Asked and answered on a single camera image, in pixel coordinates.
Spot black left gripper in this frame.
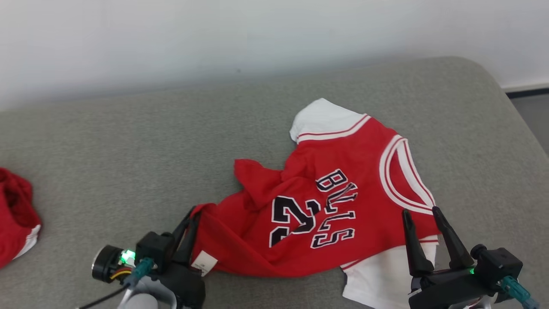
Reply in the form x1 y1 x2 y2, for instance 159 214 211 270
161 207 206 309

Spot red Bulls basketball jersey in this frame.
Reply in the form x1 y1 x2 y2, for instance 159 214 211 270
191 98 440 309

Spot red shorts with elastic waistband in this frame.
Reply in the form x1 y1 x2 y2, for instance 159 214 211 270
0 167 42 269

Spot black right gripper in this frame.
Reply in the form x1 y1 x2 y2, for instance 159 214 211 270
401 206 501 309

